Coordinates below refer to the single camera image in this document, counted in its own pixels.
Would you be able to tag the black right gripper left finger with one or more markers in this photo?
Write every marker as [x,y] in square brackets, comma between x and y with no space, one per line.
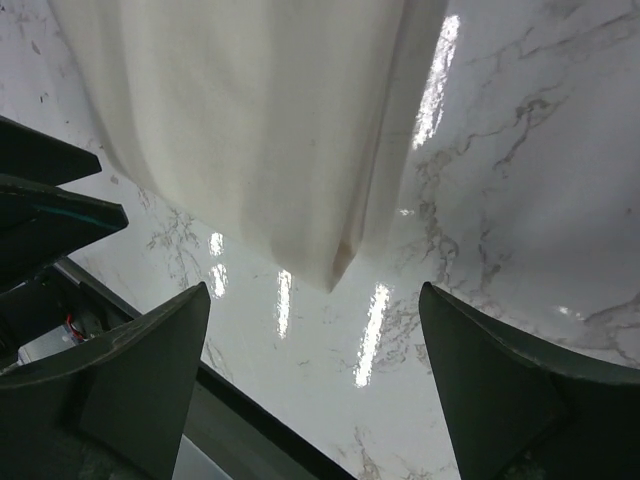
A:
[113,407]

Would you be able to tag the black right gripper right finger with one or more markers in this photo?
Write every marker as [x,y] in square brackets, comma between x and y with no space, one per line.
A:
[519,407]

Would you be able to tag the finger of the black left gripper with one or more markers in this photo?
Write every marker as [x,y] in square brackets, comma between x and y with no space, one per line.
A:
[35,156]
[41,224]

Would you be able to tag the cream white t shirt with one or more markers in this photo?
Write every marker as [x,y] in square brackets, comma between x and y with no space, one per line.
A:
[285,125]

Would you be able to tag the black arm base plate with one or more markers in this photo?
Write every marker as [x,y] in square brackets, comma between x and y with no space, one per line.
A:
[226,434]

